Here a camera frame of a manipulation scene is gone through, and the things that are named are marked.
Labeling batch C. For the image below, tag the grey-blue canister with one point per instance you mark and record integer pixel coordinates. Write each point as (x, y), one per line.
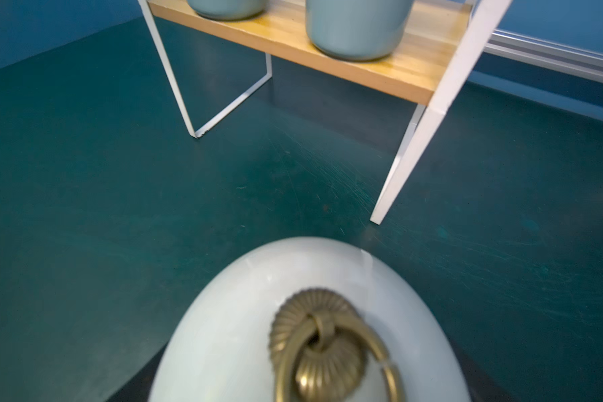
(228, 10)
(357, 30)

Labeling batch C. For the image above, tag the white canister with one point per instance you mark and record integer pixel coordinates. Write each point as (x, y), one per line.
(308, 319)

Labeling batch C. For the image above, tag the wooden two-tier shelf white frame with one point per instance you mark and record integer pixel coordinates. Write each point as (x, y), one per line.
(438, 52)

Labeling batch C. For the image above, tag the back aluminium frame bar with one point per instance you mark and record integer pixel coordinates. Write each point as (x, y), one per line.
(546, 54)

